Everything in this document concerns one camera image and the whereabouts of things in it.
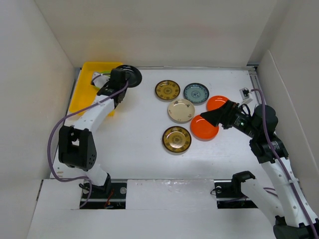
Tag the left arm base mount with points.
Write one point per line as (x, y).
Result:
(113, 199)

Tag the blue white patterned plate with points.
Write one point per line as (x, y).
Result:
(196, 93)

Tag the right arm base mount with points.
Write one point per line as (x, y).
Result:
(227, 198)

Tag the orange plate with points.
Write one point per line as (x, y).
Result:
(202, 129)
(216, 102)

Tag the cream plate with motifs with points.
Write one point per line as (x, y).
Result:
(181, 110)

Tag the orange plate near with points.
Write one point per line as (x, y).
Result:
(202, 129)

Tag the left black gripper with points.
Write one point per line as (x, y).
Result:
(105, 85)

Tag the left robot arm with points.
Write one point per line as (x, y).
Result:
(76, 147)

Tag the orange plate far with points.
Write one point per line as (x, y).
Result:
(216, 102)

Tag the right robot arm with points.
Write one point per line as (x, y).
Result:
(287, 210)

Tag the yellow plastic bin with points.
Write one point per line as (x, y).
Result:
(84, 93)

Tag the yellow patterned plate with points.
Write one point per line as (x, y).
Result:
(167, 90)
(176, 139)

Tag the black plate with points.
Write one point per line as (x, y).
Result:
(133, 75)

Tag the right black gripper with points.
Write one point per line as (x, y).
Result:
(224, 115)

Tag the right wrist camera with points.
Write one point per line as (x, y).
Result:
(246, 96)

